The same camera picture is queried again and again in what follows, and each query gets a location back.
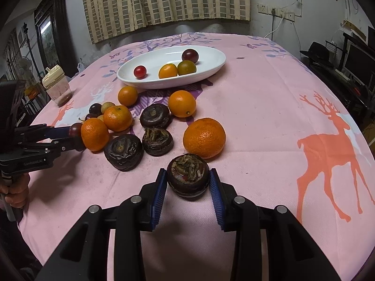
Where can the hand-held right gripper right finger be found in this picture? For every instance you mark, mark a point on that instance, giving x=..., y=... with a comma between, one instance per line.
x=216, y=202

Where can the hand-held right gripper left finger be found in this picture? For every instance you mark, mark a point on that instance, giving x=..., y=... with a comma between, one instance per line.
x=158, y=200

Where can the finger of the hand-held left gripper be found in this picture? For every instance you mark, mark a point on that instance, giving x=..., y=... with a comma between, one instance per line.
x=73, y=145
x=60, y=132

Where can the dark brown water chestnut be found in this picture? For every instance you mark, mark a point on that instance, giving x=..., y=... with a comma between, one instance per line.
x=188, y=178
x=124, y=152
x=155, y=116
x=157, y=141

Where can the white oval plate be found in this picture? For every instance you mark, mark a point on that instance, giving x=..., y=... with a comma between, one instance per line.
x=205, y=64

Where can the person's left hand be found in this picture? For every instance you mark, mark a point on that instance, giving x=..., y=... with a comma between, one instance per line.
x=17, y=194

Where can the tan longan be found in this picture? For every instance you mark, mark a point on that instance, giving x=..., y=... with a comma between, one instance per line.
x=100, y=117
x=107, y=107

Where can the clear plastic jar beige lid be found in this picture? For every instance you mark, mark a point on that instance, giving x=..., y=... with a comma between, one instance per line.
x=57, y=89

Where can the large mandarin orange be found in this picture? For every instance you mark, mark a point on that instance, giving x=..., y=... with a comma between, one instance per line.
x=204, y=137

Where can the small mandarin orange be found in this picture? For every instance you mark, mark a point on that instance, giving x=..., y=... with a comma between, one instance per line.
x=127, y=96

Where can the white electric fan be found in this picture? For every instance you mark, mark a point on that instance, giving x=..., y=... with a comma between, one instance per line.
x=25, y=66

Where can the pink printed tablecloth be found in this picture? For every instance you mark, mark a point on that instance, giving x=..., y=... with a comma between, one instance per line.
x=263, y=123

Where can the red cherry tomato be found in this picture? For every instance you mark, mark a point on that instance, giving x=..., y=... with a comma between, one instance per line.
x=140, y=72

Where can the smooth round orange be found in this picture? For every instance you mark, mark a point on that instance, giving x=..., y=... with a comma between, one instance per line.
x=182, y=103

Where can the orange kumquat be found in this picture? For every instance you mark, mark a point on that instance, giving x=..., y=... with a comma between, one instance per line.
x=168, y=71

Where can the greenish kumquat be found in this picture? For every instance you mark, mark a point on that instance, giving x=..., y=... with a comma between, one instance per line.
x=186, y=67

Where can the large dark purple cherry tomato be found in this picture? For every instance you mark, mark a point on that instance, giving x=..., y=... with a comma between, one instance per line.
x=190, y=55

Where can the dark side desk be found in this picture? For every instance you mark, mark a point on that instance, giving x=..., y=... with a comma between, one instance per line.
x=345, y=93

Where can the beige checked curtain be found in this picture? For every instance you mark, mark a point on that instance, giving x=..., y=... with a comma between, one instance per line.
x=175, y=0

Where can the black hat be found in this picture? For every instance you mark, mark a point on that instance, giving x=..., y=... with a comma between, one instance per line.
x=318, y=52

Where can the black computer monitor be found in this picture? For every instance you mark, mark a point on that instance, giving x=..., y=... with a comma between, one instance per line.
x=359, y=63

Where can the dark wooden frame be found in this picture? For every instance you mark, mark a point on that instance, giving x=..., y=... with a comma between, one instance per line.
x=57, y=29

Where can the white wall socket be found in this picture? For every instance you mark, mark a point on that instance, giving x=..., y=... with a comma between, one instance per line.
x=290, y=15
x=279, y=12
x=263, y=8

